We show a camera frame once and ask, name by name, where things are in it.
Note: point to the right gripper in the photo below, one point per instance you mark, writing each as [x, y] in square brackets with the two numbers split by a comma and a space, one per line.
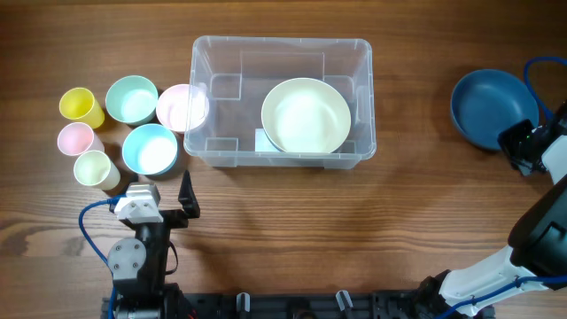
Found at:
[510, 146]

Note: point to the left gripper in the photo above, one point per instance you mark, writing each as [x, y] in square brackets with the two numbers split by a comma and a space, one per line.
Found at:
[179, 218]

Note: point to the light blue bowl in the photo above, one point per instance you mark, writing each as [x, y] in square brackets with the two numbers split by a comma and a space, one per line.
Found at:
[150, 149]

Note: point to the cream plate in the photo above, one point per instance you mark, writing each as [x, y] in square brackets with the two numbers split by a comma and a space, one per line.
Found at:
[305, 115]

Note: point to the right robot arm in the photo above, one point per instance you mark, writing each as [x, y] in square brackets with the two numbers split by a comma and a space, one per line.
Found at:
[534, 259]

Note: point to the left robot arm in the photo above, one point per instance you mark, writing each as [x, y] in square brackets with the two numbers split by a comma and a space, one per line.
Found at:
[139, 264]

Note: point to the pink bowl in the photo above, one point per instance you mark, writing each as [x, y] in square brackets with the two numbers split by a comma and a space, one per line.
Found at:
[183, 107]

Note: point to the cream cup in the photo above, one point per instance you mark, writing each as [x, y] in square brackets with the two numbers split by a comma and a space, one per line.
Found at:
[95, 169]

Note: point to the mint green bowl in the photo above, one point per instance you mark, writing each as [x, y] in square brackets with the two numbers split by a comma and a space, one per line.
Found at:
[132, 100]

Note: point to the clear plastic storage bin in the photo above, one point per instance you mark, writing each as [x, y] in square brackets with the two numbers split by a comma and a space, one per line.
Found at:
[240, 71]

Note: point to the pink cup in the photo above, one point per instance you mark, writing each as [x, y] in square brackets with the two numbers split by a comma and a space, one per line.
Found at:
[77, 138]

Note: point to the yellow cup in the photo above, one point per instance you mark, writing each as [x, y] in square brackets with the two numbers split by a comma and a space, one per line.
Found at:
[79, 104]

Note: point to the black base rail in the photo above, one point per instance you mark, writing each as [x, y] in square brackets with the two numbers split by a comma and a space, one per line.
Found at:
[342, 304]

